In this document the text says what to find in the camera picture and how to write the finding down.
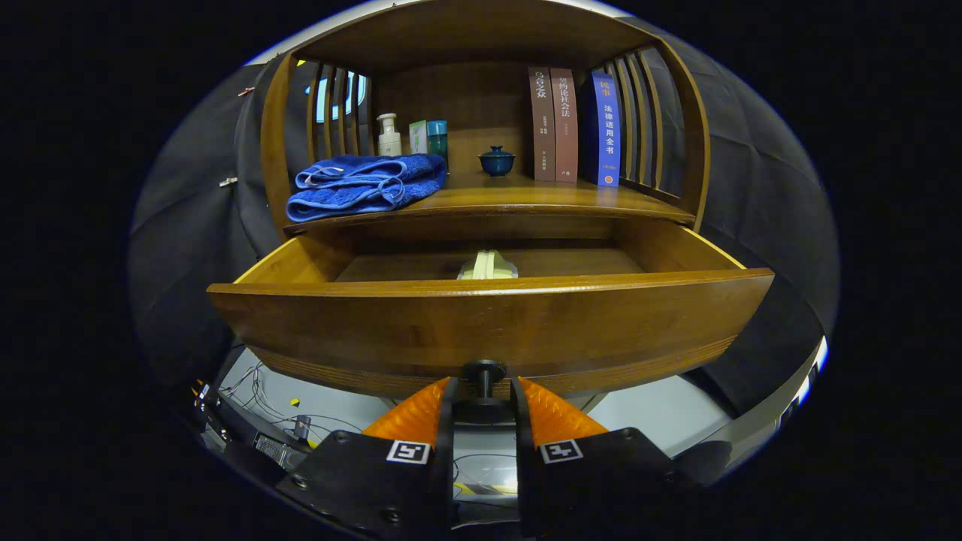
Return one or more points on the blue book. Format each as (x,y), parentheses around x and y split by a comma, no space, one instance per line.
(607,128)

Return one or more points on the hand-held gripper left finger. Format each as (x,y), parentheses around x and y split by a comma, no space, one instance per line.
(448,466)

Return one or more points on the white pump bottle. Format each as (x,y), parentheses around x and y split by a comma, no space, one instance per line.
(389,143)

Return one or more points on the dark blue lidded teacup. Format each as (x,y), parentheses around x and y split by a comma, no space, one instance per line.
(497,163)

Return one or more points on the wooden countertop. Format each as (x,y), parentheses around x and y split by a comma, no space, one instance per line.
(518,197)

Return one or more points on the white green tube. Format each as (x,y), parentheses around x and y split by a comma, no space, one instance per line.
(418,139)

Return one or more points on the teal capped bottle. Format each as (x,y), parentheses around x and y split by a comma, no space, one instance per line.
(437,139)

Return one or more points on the dark brown book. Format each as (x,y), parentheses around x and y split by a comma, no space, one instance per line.
(541,128)

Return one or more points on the wooden drawer with black knob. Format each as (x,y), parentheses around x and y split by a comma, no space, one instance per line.
(488,330)

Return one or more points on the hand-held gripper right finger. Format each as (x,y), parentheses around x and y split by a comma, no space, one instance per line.
(520,466)

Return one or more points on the black electronic box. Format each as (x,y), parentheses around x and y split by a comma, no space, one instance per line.
(274,451)

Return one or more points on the reddish brown book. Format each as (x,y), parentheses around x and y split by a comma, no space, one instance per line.
(565,128)

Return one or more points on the folded blue towel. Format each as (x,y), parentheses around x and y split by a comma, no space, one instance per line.
(361,188)

